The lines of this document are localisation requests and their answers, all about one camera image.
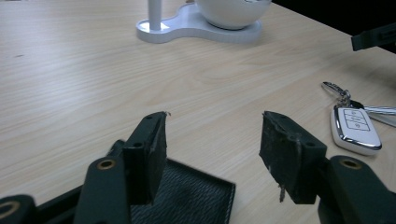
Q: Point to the white car key fob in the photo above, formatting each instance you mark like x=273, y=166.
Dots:
x=356, y=130

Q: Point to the silver metal key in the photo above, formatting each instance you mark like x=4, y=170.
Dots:
x=379, y=110

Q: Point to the black textured leather wallet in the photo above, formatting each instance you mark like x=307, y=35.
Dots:
x=190, y=196

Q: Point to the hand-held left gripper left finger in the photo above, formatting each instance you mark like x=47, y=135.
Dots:
x=146, y=161

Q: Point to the white stand base with post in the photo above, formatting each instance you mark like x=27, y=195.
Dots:
x=190, y=26

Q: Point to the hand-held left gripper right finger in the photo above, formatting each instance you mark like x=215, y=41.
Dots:
x=292, y=158

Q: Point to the white round bowl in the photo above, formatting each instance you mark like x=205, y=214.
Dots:
x=233, y=12

